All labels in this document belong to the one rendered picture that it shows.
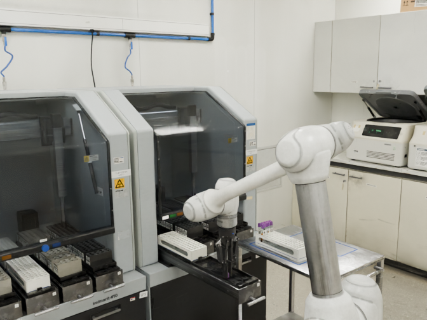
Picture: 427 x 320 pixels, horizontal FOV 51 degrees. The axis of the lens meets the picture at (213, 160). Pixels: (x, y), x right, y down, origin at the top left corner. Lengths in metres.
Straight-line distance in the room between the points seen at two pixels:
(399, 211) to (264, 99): 1.56
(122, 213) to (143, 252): 0.25
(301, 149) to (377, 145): 2.79
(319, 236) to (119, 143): 1.08
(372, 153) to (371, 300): 2.61
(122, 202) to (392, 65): 2.93
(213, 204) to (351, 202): 2.75
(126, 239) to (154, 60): 1.69
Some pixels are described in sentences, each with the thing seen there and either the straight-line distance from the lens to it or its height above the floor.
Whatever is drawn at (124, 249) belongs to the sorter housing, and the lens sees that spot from 2.29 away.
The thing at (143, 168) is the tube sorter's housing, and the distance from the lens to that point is 2.24.
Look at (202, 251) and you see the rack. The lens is 2.25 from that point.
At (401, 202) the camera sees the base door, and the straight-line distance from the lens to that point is 4.14.
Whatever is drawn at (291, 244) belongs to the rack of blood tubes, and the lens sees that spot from 2.25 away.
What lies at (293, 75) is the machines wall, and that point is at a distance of 4.64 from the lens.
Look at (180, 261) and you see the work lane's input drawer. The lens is 2.27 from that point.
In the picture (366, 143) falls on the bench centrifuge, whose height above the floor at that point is 1.08.
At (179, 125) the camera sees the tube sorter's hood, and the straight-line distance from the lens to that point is 2.39.
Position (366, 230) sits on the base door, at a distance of 4.38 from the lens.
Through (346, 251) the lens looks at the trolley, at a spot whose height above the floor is 0.82.
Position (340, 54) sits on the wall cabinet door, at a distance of 4.69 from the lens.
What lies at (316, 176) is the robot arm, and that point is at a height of 1.38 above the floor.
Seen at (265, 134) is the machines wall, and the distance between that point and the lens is 4.38.
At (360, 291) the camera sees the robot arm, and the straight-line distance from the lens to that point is 1.70.
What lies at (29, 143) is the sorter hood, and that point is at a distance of 2.03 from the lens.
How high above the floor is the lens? 1.70
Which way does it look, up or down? 11 degrees down
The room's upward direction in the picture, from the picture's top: 1 degrees counter-clockwise
